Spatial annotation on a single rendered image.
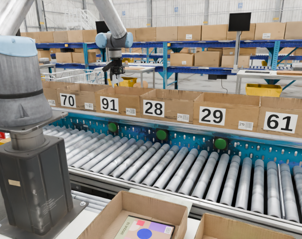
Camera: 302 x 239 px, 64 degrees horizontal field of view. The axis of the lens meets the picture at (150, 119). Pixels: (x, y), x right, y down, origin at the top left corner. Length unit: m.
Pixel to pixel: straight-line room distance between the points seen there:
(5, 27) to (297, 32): 5.56
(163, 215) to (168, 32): 5.70
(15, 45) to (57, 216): 0.63
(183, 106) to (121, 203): 0.81
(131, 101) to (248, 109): 0.79
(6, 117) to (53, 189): 0.32
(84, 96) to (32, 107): 1.14
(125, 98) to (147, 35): 4.94
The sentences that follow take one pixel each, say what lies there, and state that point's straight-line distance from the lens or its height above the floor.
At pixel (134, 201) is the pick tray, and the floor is 0.81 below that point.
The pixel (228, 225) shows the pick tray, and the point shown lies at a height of 0.82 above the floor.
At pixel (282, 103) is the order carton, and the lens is 1.82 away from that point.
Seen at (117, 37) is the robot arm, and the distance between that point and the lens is 1.51.
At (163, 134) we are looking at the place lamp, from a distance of 1.62.
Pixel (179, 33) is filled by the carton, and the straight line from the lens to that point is 6.31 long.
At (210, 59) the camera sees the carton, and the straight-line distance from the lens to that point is 5.87.
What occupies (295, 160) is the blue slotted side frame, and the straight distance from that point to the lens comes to 1.61.
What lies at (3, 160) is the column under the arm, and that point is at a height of 1.04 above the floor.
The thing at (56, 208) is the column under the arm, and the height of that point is 0.82.
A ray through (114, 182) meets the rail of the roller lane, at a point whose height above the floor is 0.74.
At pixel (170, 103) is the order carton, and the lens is 1.62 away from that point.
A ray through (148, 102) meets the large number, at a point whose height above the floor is 1.01.
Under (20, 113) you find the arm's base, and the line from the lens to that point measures 0.87.
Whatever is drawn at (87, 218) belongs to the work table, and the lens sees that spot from 1.07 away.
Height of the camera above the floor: 1.43
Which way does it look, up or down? 18 degrees down
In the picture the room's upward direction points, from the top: 1 degrees counter-clockwise
